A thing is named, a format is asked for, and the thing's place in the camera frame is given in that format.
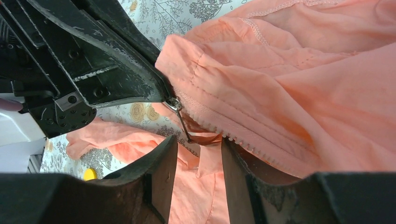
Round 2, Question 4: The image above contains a small yellow block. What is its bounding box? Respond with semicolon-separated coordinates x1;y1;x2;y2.
83;168;98;181

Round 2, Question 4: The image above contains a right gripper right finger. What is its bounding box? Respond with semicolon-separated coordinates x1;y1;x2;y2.
221;138;396;224

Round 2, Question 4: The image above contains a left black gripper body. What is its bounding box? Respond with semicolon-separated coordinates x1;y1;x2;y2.
0;19;97;138

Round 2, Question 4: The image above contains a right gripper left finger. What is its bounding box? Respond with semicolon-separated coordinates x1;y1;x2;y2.
0;136;178;224

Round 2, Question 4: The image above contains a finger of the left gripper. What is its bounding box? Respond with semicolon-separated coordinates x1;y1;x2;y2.
73;0;160;65
0;0;173;108

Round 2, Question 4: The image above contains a salmon pink jacket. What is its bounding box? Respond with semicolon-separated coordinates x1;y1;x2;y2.
65;0;396;224

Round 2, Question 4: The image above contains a floral patterned mat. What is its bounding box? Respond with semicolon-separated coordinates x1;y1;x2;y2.
40;0;244;178

